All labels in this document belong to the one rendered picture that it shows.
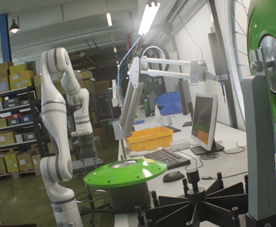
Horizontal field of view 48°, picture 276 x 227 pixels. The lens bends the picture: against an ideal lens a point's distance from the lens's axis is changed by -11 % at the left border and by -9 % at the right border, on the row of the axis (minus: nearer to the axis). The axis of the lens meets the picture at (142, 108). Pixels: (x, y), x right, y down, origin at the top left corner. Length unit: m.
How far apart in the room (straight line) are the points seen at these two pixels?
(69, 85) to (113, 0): 8.58
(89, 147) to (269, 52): 1.13
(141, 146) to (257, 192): 1.80
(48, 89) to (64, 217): 0.46
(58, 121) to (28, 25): 9.08
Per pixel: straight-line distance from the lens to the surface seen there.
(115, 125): 1.82
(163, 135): 2.31
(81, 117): 1.52
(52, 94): 1.19
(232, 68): 0.80
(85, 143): 1.53
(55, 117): 1.15
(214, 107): 1.78
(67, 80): 1.37
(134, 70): 1.61
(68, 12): 9.95
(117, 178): 1.12
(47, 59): 1.26
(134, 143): 2.29
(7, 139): 6.95
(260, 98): 0.53
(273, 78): 0.56
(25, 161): 6.78
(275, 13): 0.54
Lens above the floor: 1.35
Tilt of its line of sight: 4 degrees down
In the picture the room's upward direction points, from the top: 10 degrees counter-clockwise
